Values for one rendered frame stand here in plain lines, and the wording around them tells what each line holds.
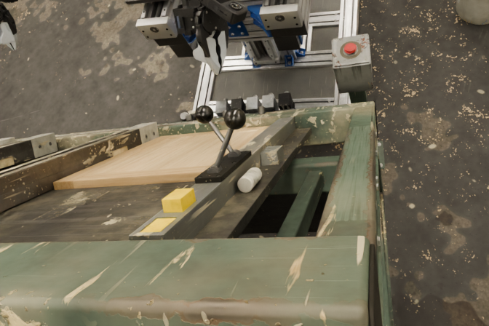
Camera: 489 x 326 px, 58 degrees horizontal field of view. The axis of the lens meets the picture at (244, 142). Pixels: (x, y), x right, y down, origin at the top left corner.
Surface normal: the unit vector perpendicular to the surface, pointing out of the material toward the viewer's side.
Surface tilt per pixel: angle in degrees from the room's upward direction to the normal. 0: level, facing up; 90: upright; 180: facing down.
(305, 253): 55
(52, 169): 90
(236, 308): 10
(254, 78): 0
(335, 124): 35
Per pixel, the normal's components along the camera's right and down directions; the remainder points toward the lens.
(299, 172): -0.27, 0.21
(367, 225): -0.14, -0.97
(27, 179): 0.95, -0.08
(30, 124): -0.30, -0.40
